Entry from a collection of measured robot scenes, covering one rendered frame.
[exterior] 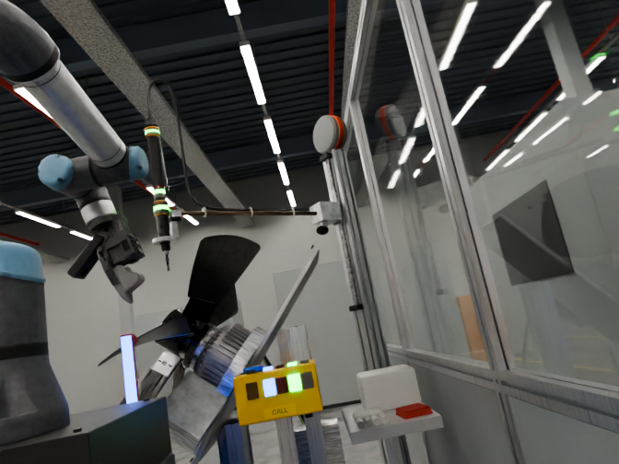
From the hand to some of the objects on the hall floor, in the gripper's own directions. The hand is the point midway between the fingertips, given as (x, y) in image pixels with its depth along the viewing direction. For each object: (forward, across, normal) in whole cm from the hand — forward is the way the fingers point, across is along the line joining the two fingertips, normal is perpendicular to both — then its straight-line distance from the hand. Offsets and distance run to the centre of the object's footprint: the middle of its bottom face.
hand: (126, 299), depth 107 cm
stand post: (+127, +36, +24) cm, 134 cm away
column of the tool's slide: (+141, +65, -22) cm, 156 cm away
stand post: (+133, +36, +2) cm, 138 cm away
